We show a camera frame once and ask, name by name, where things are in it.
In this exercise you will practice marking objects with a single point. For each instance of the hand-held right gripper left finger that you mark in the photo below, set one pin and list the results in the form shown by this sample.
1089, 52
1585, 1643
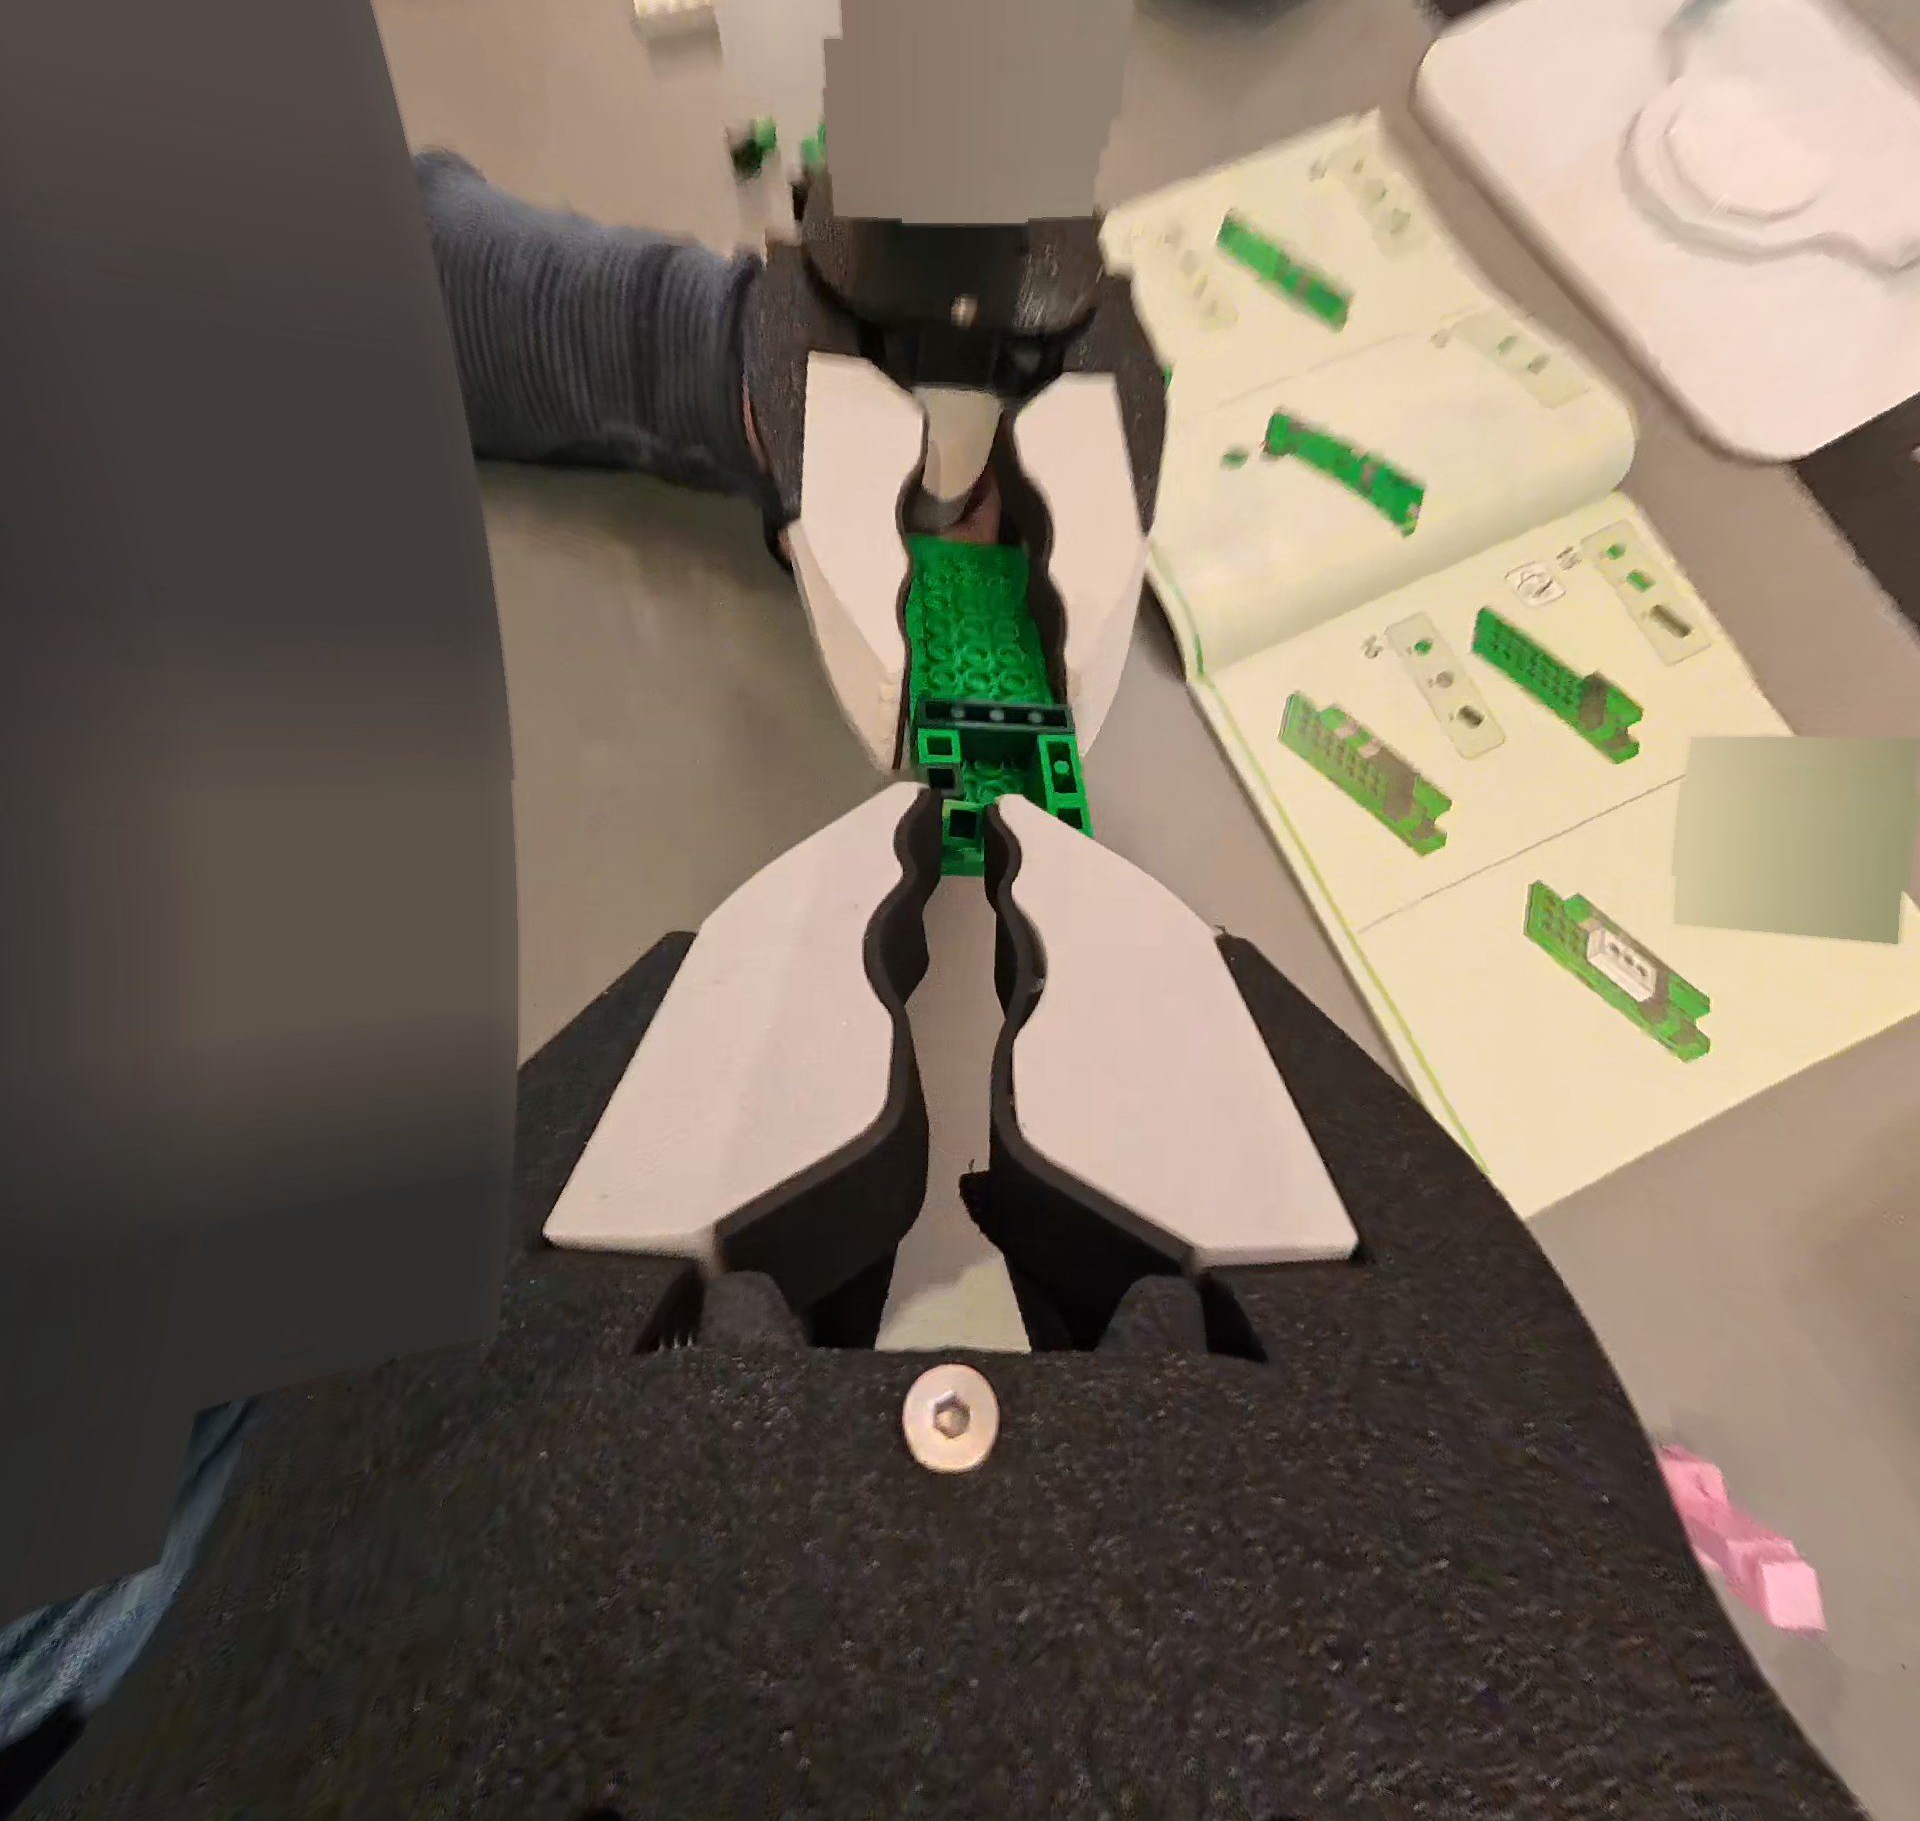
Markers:
750, 1071

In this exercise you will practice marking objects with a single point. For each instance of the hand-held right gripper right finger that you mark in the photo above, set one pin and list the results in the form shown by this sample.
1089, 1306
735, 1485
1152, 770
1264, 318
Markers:
1155, 1086

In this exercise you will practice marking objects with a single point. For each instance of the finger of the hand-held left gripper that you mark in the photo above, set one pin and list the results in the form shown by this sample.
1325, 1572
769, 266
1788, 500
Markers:
1095, 531
847, 546

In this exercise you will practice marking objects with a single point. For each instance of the green brick assembly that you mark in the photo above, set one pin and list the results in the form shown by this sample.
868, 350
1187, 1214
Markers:
968, 623

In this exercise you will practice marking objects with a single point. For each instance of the person's left forearm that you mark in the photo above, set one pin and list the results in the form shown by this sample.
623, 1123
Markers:
602, 337

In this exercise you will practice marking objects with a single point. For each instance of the grey desk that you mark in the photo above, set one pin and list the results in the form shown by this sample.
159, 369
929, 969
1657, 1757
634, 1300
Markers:
630, 683

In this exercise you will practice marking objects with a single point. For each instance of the scattered small bricks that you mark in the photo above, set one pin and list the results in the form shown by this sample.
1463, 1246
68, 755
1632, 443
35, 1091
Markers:
758, 149

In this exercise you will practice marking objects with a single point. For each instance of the brick instruction booklet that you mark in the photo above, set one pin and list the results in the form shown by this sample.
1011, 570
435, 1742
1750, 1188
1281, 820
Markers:
1440, 982

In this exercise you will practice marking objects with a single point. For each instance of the pink brick pig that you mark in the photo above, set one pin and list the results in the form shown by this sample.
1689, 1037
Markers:
1747, 1552

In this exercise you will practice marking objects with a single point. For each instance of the person's legs in jeans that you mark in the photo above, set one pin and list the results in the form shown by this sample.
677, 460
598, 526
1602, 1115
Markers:
90, 1626

